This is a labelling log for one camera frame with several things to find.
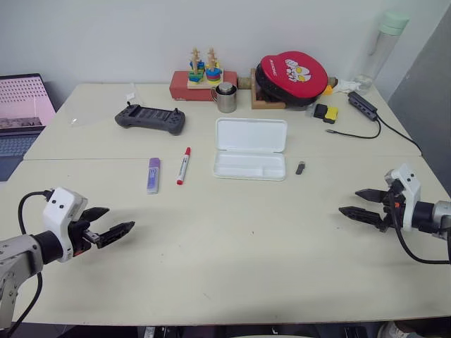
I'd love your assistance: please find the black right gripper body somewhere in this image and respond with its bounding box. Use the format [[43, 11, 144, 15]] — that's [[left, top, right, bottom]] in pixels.
[[378, 186, 407, 234]]

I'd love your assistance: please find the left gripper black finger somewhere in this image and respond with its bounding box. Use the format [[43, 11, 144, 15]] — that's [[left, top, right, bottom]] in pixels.
[[96, 221, 136, 250], [82, 206, 111, 223]]

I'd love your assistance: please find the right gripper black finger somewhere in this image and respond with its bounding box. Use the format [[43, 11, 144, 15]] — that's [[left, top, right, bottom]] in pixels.
[[354, 188, 389, 204], [338, 206, 385, 230]]

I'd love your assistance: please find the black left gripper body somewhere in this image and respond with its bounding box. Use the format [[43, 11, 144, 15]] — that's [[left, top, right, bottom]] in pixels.
[[68, 211, 103, 257]]

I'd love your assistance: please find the white plastic case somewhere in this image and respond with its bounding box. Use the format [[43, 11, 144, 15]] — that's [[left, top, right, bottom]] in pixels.
[[213, 117, 288, 182]]

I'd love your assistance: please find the purple glue stick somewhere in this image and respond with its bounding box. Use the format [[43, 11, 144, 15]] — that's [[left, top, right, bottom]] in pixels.
[[146, 157, 163, 196]]

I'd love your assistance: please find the yellow and black block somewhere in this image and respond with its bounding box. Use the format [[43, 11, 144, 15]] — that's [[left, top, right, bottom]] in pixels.
[[323, 106, 340, 125]]

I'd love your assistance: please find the grey usb hub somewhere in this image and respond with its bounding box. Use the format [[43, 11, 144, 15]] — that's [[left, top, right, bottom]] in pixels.
[[347, 91, 379, 123]]

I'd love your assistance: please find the red whiteboard marker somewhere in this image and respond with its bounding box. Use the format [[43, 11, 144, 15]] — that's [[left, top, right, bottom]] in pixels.
[[175, 146, 192, 187]]

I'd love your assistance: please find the grey game controller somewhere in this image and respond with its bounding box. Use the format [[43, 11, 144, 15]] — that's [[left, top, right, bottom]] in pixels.
[[113, 101, 188, 137]]

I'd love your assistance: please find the crumpled white tissue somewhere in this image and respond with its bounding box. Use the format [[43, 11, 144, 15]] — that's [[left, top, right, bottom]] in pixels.
[[332, 78, 364, 94]]

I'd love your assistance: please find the grey partition panel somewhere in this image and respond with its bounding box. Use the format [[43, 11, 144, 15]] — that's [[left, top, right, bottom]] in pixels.
[[386, 0, 451, 200]]

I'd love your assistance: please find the open laptop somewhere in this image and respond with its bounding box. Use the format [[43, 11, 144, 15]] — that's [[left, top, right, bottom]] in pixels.
[[0, 73, 58, 182]]

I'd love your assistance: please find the clear bottle green lid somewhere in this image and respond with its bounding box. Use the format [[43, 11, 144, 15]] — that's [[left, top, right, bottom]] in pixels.
[[353, 9, 411, 94]]

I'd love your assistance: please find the wooden tray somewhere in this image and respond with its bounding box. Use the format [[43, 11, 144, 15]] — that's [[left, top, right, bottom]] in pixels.
[[249, 67, 287, 111]]

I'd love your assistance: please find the red cardboard box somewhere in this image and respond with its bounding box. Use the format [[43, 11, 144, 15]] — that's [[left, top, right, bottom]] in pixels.
[[169, 70, 238, 103]]

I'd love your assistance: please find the wooden colourful stacking toy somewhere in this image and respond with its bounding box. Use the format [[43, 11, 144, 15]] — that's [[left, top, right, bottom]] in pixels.
[[186, 46, 226, 90]]

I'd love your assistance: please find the steel mug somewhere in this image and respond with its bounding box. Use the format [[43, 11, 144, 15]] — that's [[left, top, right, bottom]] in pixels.
[[210, 83, 238, 114]]

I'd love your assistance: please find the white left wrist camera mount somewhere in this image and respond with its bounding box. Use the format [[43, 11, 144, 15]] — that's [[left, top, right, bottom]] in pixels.
[[42, 187, 89, 263]]

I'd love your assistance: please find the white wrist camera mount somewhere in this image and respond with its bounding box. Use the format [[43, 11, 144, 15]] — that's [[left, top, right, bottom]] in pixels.
[[384, 163, 422, 232], [42, 187, 89, 263]]

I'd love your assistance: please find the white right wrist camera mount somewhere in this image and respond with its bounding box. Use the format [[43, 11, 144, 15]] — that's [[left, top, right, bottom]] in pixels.
[[384, 163, 422, 232]]

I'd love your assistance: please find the black usb hub cable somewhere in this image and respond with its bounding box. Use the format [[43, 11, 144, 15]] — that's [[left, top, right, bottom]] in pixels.
[[325, 115, 383, 139]]

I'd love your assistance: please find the long black cable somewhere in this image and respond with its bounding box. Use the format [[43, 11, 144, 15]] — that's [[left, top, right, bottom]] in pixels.
[[377, 115, 423, 153]]

